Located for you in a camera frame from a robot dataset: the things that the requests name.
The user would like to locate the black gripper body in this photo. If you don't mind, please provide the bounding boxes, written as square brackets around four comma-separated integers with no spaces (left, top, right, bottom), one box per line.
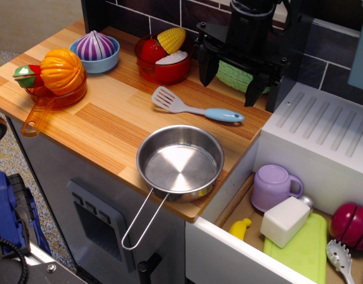
[195,22,289,86]

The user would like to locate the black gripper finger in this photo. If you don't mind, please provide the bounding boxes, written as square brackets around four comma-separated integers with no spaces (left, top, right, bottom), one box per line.
[244,73,270,107]
[198,43,219,86]

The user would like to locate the grey spatula blue handle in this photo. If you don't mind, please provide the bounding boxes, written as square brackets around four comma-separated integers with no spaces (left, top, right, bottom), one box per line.
[151,86,245,123]

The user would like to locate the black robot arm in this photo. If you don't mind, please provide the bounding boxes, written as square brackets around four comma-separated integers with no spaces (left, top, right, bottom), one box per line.
[195,1,291,107]

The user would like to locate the steel frying pan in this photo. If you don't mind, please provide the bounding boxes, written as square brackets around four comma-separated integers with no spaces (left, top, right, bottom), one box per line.
[121,124,225,251]

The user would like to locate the green toy bitter gourd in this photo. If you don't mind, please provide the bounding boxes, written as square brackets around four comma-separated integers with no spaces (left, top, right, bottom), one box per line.
[216,61,253,93]

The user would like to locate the white toy rice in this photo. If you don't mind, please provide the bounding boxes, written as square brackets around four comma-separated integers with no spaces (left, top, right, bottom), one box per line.
[155,50,188,65]

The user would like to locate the red transparent pot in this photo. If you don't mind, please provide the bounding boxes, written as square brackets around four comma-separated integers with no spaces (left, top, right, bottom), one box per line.
[135,34,194,85]

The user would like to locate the yellow toy corn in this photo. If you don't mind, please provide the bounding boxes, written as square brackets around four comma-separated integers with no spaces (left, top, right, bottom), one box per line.
[157,27,186,54]

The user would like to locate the red toy tomato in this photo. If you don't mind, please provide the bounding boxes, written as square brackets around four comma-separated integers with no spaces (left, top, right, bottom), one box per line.
[140,39,168,64]

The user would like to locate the white toy sink unit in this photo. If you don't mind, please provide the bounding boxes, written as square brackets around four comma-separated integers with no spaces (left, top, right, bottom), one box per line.
[185,83,363,283]

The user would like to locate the purple plastic cup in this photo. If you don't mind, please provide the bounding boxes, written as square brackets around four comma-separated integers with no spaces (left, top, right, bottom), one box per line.
[251,164,304,212]

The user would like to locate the purple striped toy onion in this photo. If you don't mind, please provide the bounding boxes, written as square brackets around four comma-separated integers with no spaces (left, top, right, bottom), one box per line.
[76,30,115,61]

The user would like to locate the light blue bowl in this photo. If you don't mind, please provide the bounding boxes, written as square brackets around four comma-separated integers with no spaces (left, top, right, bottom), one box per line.
[70,36,120,74]

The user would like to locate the white salt shaker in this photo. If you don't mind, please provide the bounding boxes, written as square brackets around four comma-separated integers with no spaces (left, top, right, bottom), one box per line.
[260,195,314,248]

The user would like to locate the yellow toy banana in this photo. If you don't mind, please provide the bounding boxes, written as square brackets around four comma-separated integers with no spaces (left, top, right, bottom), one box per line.
[229,218,252,241]

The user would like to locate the orange toy pumpkin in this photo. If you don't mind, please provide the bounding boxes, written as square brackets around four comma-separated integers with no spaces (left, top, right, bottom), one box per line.
[40,49,86,96]

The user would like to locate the magenta toy cabbage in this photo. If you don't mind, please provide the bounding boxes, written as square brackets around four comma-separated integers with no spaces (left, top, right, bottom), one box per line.
[329,202,363,251]

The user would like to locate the orange transparent saucepan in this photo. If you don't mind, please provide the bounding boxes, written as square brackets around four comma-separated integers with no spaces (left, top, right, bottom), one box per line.
[21,72,87,138]

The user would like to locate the green cutting board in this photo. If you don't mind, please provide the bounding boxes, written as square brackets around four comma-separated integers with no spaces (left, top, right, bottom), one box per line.
[263,213,327,283]

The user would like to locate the red toy pepper green top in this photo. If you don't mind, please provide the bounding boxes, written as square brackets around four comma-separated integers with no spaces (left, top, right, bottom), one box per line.
[12,64,44,88]

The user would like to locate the grey pasta spoon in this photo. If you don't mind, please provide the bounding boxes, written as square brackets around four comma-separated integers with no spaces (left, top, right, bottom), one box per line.
[326,239,355,284]

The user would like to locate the grey toy oven door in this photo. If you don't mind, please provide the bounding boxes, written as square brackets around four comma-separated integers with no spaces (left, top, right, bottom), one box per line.
[67,180,134,277]

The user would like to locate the blue black clamp tool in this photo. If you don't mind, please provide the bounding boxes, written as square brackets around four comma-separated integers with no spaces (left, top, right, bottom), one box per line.
[0,172,51,255]

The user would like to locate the black oven handle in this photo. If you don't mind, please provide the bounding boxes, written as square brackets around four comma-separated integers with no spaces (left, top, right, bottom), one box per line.
[137,253,162,284]

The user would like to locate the black cable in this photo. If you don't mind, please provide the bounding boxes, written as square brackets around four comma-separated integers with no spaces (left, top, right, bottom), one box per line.
[0,238,28,284]

